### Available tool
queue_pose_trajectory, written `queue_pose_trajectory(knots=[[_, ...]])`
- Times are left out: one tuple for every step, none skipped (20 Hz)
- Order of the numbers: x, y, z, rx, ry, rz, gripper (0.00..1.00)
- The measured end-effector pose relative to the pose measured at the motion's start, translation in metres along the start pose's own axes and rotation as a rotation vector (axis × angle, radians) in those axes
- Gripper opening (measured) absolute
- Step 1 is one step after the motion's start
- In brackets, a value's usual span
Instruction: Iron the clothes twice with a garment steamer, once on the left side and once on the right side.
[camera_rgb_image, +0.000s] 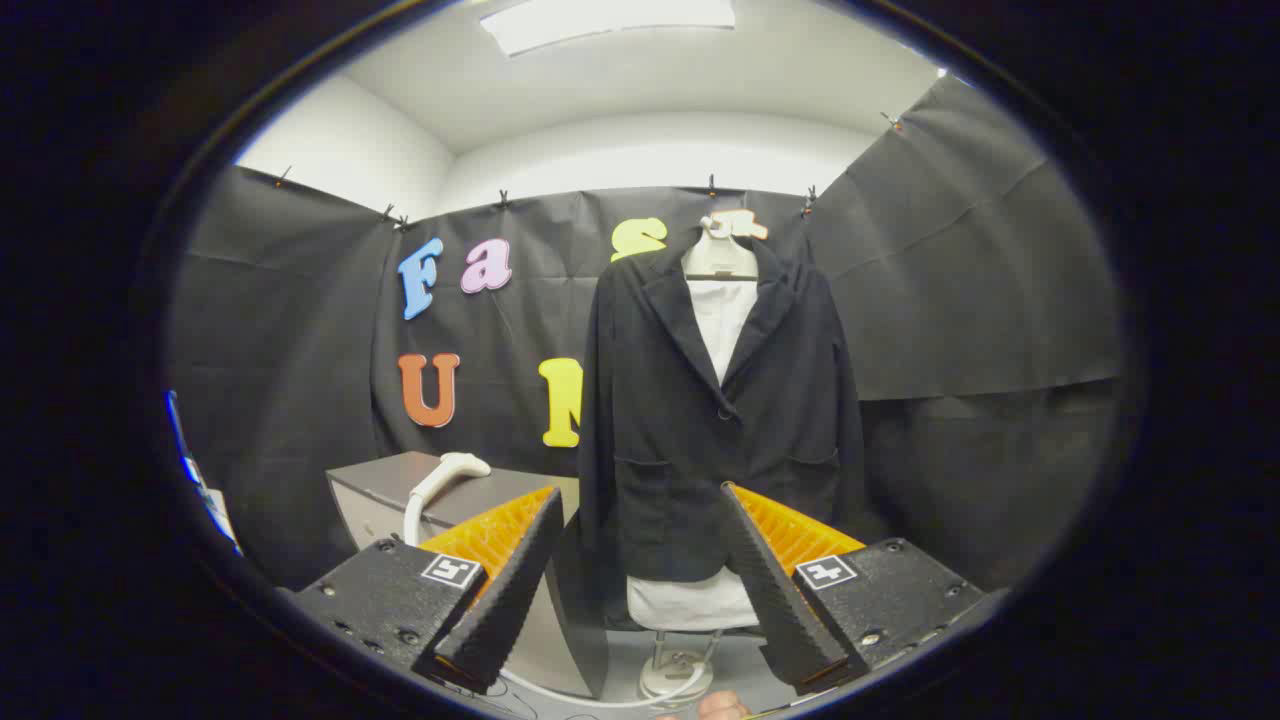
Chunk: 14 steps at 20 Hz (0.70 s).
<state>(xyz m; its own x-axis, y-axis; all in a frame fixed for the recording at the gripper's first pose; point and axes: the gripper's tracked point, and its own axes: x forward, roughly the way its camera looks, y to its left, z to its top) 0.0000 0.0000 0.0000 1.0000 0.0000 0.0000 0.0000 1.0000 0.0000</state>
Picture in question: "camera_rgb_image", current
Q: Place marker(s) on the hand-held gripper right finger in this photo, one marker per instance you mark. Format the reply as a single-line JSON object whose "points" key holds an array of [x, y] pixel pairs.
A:
{"points": [[775, 600]]}

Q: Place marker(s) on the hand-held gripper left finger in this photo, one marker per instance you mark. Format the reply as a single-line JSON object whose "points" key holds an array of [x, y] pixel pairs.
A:
{"points": [[510, 600]]}

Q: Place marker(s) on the white garment steamer head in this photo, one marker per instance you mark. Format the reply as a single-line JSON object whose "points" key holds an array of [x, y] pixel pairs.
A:
{"points": [[450, 470]]}

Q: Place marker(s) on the black jacket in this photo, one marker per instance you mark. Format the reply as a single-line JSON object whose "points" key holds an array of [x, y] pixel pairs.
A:
{"points": [[660, 430]]}

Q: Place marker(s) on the grey cabinet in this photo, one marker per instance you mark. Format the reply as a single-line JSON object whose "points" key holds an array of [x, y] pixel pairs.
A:
{"points": [[390, 475]]}

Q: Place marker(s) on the white fabric ironing panel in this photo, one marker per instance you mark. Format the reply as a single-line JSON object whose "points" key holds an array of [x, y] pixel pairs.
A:
{"points": [[722, 320]]}

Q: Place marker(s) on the white plastic hanger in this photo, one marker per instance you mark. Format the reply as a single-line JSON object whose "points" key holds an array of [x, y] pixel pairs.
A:
{"points": [[718, 258]]}

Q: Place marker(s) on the black backdrop cloth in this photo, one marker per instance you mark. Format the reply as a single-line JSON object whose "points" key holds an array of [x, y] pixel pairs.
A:
{"points": [[300, 300]]}

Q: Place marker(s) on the row of small cloth clips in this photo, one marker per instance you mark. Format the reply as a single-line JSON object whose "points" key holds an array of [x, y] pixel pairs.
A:
{"points": [[711, 186]]}

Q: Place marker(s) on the long ceiling light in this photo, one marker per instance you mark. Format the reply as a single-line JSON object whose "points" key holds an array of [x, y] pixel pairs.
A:
{"points": [[600, 20]]}

